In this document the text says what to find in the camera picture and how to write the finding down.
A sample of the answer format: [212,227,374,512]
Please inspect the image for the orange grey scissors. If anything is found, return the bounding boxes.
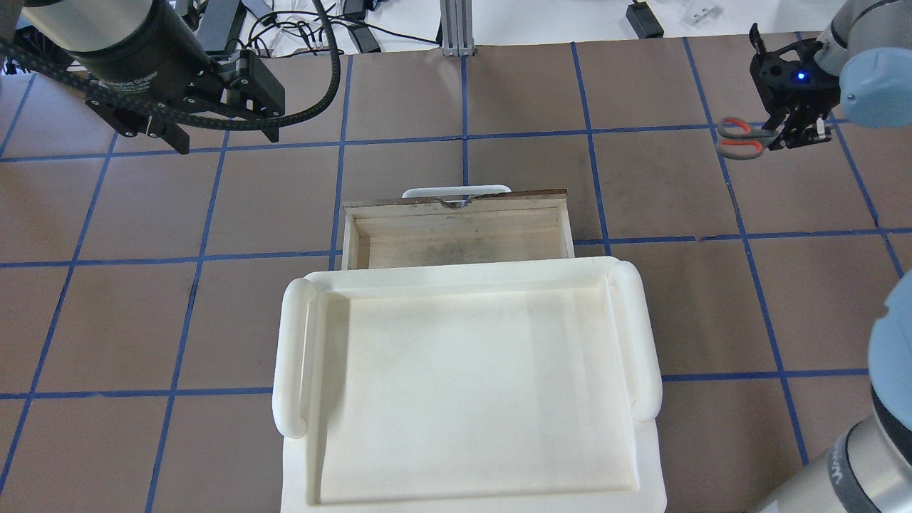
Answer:
[715,117,779,160]

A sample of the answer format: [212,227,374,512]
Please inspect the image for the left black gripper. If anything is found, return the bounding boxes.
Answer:
[20,0,286,155]

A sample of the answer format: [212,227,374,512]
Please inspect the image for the black power adapter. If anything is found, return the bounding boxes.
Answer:
[625,1,665,39]

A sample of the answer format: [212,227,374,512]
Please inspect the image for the light wooden drawer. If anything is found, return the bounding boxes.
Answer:
[340,185,574,270]

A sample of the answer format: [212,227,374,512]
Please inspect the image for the aluminium frame post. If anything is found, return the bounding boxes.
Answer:
[440,0,476,56]

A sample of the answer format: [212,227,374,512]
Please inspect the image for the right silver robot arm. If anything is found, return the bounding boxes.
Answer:
[745,1,910,512]

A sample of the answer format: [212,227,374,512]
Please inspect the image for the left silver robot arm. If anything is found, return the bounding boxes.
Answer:
[22,1,286,120]

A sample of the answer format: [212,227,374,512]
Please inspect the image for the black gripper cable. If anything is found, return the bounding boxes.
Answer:
[0,0,350,133]

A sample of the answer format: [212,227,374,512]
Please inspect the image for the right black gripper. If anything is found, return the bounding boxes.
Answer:
[748,23,840,150]

